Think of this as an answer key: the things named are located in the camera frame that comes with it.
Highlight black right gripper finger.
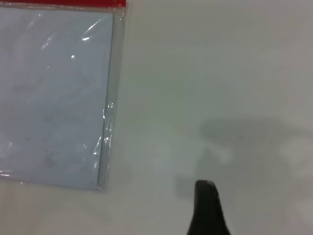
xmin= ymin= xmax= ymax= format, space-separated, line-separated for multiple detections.
xmin=185 ymin=180 xmax=232 ymax=235

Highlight transparent zip bag red zipper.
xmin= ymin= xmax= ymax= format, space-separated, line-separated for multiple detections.
xmin=0 ymin=0 xmax=128 ymax=196

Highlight light blue paper sheets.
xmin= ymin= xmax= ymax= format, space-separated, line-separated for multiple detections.
xmin=0 ymin=9 xmax=115 ymax=191

